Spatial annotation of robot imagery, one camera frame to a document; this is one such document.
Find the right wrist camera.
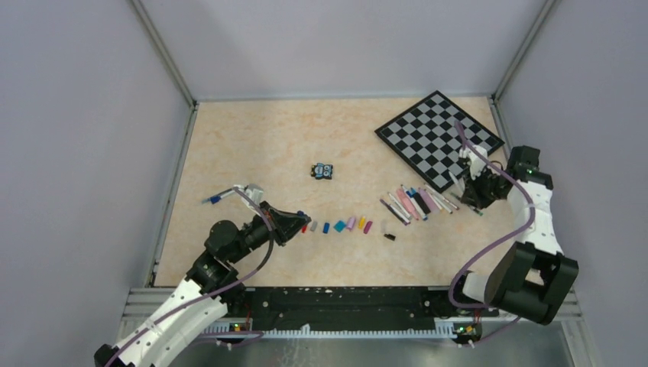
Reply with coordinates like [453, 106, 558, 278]
[458, 145, 488, 180]

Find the grey cable duct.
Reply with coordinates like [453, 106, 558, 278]
[199, 322, 458, 339]

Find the purple cable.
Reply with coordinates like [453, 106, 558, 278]
[448, 121, 536, 348]
[103, 187, 277, 367]

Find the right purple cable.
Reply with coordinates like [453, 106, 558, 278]
[448, 121, 536, 348]

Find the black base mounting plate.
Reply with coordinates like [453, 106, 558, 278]
[226, 287, 476, 332]

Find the blue owl eraser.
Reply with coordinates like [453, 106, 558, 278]
[310, 162, 334, 180]

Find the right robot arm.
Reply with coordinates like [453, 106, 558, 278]
[448, 146, 579, 325]

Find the pink highlighter pen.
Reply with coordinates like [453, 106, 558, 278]
[396, 188, 420, 220]

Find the purple pen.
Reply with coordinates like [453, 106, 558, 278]
[379, 199, 410, 226]

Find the light blue highlighter cap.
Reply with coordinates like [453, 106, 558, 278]
[333, 220, 346, 232]

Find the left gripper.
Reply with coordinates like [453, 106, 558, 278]
[228, 200, 310, 263]

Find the black grey chessboard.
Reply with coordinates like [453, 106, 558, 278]
[374, 90, 504, 193]

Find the blue cap whiteboard marker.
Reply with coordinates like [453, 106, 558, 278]
[401, 185, 428, 221]

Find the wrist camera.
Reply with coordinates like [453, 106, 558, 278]
[233, 183, 264, 204]
[458, 145, 488, 180]

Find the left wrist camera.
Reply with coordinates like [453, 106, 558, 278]
[233, 183, 264, 204]

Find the blue cap pen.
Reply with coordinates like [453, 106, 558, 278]
[201, 187, 234, 204]

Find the yellow cap white marker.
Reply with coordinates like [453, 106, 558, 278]
[425, 184, 453, 214]

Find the light purple highlighter cap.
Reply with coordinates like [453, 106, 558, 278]
[345, 216, 356, 231]

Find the blue black highlighter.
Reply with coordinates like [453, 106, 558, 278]
[409, 188, 431, 215]

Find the light pink highlighter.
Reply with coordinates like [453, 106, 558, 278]
[418, 187, 439, 213]

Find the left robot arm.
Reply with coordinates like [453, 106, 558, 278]
[94, 202, 311, 366]

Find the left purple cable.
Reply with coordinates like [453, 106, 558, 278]
[103, 187, 277, 367]

